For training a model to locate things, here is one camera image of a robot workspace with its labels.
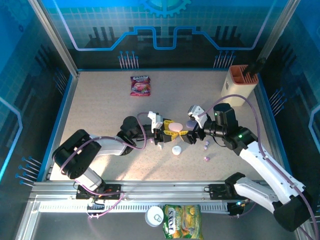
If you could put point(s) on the aluminium mounting rail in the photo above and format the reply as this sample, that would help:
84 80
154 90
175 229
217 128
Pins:
162 188

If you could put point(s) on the white round earbud charging case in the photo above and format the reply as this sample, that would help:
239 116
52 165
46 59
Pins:
176 150

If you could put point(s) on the white round tin can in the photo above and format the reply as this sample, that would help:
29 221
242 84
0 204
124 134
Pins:
152 217

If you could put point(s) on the white stem earbud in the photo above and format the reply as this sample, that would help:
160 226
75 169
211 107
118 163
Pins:
160 147

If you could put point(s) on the green Fox's candy bag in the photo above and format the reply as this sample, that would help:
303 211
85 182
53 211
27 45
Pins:
182 220

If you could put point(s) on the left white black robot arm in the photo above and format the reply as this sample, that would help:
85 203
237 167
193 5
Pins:
110 147

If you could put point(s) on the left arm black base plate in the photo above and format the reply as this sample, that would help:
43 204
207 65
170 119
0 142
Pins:
113 187

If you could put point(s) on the pink earbud charging case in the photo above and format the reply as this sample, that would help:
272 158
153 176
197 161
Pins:
175 126

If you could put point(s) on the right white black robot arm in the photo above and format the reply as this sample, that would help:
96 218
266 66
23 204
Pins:
262 165

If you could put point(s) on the beige utensil holder orange rim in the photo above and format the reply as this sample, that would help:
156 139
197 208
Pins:
235 92

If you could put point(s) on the lavender earbud charging case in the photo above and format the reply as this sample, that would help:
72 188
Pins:
190 124

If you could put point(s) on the red Fox's candy bag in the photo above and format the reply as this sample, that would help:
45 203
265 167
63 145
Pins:
140 86

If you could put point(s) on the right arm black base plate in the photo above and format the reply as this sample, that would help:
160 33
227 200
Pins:
216 191

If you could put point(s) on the aluminium frame post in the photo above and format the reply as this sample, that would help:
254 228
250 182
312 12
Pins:
281 25
55 37

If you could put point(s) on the aluminium table side rail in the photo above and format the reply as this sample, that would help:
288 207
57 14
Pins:
61 125
270 130

